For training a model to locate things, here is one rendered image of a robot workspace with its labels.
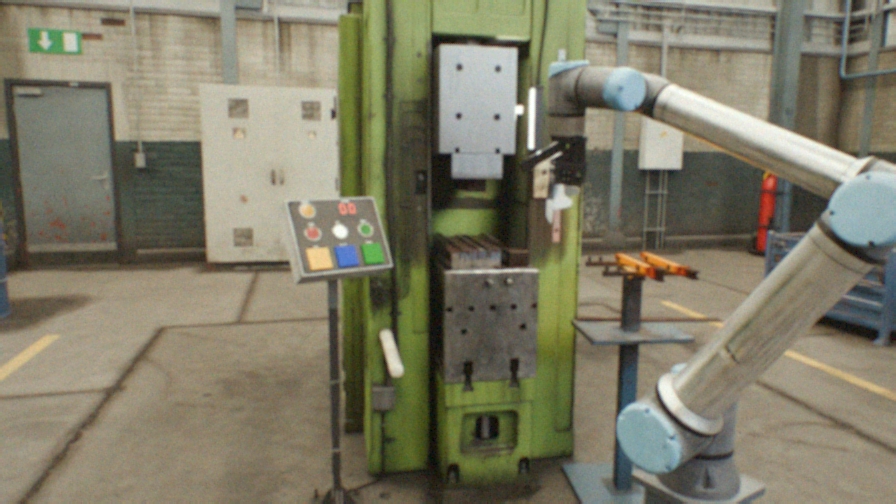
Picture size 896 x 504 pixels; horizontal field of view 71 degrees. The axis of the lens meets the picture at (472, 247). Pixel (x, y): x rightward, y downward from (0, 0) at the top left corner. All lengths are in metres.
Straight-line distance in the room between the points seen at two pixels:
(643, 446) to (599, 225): 7.97
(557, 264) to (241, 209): 5.41
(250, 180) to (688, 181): 6.20
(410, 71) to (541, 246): 0.90
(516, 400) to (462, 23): 1.52
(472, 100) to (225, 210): 5.52
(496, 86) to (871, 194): 1.60
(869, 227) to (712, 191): 9.07
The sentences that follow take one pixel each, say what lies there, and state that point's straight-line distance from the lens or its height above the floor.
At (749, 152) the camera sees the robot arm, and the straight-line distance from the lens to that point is 1.39.
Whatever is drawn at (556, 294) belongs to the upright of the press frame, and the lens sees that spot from 2.75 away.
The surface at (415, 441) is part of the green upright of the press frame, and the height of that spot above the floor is 0.14.
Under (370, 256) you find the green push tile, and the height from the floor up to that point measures 1.00.
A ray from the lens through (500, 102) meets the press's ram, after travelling 2.46.
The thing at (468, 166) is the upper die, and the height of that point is 1.32.
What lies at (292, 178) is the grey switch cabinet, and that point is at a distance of 7.58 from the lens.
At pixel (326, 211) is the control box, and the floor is 1.16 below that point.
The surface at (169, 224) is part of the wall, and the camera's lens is 8.42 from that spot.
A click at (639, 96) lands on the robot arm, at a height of 1.49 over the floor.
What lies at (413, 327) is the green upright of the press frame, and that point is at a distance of 2.63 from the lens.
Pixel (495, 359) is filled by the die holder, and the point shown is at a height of 0.56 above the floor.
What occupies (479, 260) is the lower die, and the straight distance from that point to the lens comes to 2.47.
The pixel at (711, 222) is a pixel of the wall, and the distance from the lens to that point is 10.25.
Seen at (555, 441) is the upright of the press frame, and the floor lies 0.08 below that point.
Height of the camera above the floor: 1.36
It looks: 8 degrees down
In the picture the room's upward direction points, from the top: 1 degrees clockwise
